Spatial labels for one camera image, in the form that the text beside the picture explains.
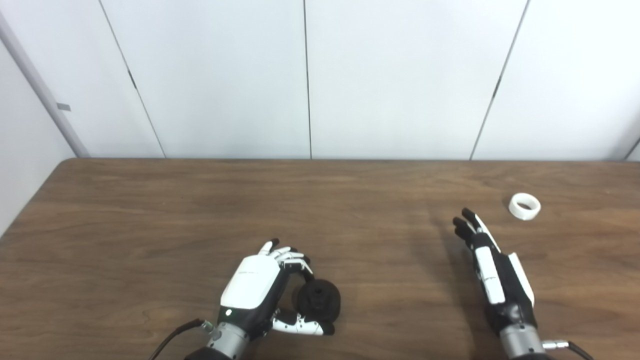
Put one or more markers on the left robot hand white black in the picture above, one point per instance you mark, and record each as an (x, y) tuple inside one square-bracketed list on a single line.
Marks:
[(250, 285)]

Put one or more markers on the small grey wall tag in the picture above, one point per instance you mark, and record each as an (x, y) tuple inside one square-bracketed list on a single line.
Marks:
[(63, 107)]

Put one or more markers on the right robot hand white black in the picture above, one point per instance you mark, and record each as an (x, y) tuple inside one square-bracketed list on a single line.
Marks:
[(507, 290)]

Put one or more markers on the grey wall corner post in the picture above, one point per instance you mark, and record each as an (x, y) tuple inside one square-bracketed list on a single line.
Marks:
[(36, 75)]

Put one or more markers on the round black part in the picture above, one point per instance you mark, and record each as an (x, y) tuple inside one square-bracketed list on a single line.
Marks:
[(320, 300)]

